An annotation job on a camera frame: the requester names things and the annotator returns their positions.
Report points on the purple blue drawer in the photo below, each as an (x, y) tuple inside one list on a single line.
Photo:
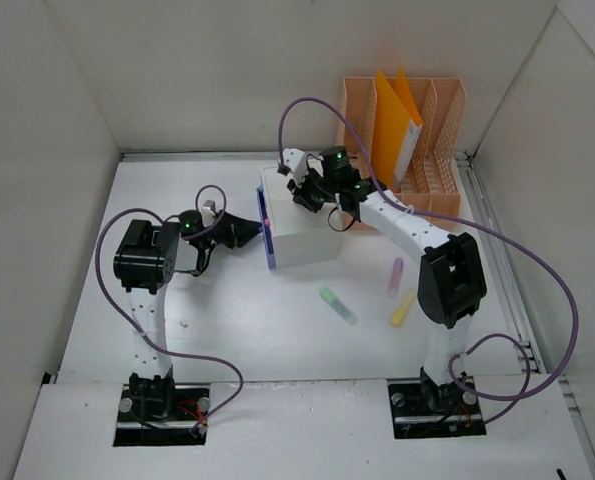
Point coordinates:
[(266, 229)]

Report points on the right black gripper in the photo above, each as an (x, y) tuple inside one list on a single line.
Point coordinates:
[(306, 193)]

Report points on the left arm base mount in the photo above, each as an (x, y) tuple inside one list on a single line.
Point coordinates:
[(142, 423)]

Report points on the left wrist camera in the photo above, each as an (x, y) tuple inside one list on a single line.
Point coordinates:
[(208, 210)]

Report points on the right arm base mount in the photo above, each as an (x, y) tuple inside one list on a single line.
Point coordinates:
[(415, 418)]

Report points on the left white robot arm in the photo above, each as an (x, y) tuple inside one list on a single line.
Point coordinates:
[(145, 263)]

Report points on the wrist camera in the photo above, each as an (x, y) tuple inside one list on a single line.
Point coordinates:
[(293, 162), (208, 210)]

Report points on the orange document folder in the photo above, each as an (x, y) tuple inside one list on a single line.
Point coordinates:
[(397, 128)]

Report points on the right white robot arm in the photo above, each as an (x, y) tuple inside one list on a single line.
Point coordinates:
[(451, 282)]

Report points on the pastel green highlighter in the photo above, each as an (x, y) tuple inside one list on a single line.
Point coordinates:
[(338, 306)]

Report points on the pastel pink highlighter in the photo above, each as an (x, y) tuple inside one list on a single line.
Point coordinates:
[(395, 278)]

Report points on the peach desk file organizer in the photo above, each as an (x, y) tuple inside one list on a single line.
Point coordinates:
[(429, 184)]

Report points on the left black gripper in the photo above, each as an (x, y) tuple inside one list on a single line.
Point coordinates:
[(228, 230)]

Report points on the white drawer box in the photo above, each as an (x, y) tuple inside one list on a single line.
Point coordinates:
[(300, 237)]

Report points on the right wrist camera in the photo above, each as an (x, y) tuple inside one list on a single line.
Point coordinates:
[(293, 162)]

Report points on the pastel yellow highlighter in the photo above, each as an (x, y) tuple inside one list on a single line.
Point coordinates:
[(399, 314)]

